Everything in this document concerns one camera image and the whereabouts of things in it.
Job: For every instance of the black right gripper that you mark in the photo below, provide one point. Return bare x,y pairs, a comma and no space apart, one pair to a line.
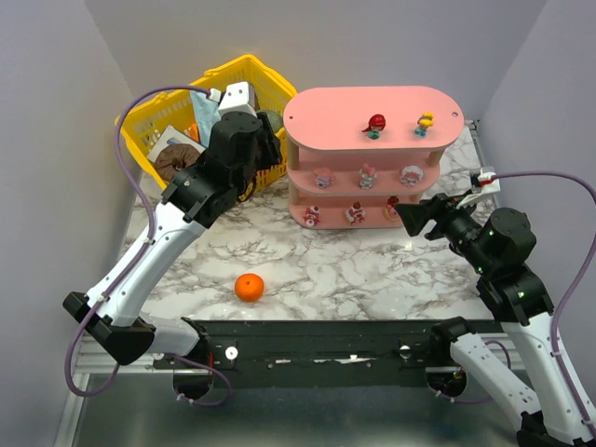
438,215

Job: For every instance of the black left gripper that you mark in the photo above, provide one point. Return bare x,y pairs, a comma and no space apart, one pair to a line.
271,141

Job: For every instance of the pink bear donut toy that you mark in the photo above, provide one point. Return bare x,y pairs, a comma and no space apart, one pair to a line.
390,211

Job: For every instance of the white ring pink figure toy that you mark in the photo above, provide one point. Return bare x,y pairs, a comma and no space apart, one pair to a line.
411,176

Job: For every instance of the pink round planet toy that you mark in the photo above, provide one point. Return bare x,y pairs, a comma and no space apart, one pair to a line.
324,177

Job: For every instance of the small yellow minion toy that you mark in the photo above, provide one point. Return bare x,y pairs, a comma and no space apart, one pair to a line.
424,123

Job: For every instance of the red strawberry figure toy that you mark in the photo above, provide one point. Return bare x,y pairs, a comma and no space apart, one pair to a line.
375,126

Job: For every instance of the pink bear strawberry toy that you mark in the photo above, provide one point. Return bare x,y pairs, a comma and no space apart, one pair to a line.
312,216

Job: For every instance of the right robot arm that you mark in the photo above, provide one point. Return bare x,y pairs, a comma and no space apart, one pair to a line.
554,409

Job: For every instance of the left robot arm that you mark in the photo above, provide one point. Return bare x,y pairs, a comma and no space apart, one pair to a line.
110,311

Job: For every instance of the pink three-tier wooden shelf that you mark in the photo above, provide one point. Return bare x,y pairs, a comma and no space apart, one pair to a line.
324,130

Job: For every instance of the green melon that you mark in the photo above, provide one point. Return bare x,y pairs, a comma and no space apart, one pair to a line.
275,119

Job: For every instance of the light blue cassava chips bag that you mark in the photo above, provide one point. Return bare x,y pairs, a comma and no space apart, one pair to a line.
206,111

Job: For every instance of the orange snack packet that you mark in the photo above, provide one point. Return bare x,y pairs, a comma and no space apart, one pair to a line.
193,132

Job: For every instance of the white and blue box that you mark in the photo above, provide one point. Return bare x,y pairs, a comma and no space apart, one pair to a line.
169,137

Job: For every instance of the brown striped wrapped roll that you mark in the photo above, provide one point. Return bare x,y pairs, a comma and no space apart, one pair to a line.
175,158

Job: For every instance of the yellow plastic shopping basket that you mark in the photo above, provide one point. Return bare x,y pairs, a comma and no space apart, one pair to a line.
147,122

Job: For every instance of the orange fruit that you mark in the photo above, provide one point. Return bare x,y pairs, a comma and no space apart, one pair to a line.
249,287

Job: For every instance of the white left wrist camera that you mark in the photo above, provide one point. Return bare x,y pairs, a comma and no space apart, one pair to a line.
237,97

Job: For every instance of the black front mounting rail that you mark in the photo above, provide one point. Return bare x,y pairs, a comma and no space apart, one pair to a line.
268,353

